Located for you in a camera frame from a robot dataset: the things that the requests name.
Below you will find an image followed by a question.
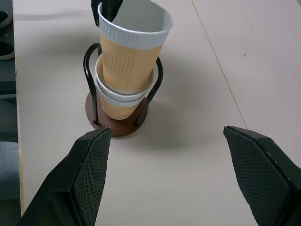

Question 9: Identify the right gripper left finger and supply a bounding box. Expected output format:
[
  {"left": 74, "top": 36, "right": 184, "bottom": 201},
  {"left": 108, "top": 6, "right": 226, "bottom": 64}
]
[{"left": 17, "top": 126, "right": 112, "bottom": 226}]

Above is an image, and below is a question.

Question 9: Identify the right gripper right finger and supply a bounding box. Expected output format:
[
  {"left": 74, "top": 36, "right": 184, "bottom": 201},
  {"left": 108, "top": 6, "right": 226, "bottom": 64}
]
[{"left": 223, "top": 125, "right": 301, "bottom": 226}]

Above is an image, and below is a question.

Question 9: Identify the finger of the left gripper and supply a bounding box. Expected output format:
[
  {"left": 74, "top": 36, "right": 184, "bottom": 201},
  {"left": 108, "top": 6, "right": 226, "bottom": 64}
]
[
  {"left": 91, "top": 0, "right": 102, "bottom": 27},
  {"left": 101, "top": 0, "right": 124, "bottom": 22}
]

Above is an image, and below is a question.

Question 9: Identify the white and tan paper cup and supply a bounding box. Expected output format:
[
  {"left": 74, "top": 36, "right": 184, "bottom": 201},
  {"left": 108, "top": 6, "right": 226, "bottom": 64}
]
[
  {"left": 97, "top": 86, "right": 148, "bottom": 121},
  {"left": 96, "top": 1, "right": 175, "bottom": 92},
  {"left": 95, "top": 56, "right": 156, "bottom": 101}
]

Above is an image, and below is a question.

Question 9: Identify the dark rounded shoe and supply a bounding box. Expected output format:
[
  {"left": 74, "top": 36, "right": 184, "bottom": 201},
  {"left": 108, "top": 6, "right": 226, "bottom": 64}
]
[{"left": 0, "top": 39, "right": 16, "bottom": 61}]

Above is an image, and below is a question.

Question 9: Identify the wire cup holder wooden base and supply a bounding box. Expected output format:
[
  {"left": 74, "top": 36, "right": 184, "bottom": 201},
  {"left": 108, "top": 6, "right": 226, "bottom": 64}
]
[{"left": 83, "top": 42, "right": 164, "bottom": 138}]

